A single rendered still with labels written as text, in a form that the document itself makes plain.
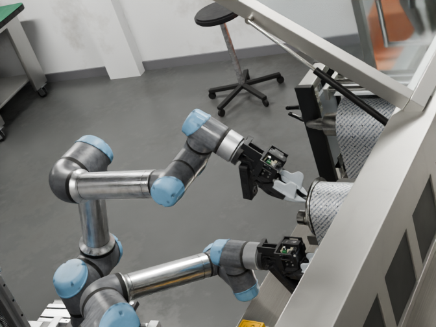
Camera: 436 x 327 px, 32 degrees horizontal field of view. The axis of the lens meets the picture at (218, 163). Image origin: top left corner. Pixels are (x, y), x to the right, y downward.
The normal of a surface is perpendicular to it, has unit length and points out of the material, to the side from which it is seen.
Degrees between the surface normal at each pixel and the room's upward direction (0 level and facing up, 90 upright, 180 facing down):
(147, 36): 90
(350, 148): 92
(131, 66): 90
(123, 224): 0
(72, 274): 7
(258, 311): 0
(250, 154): 90
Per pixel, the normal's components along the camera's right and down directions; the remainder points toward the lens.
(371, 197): -0.30, -0.81
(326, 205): -0.54, -0.07
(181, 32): -0.33, 0.58
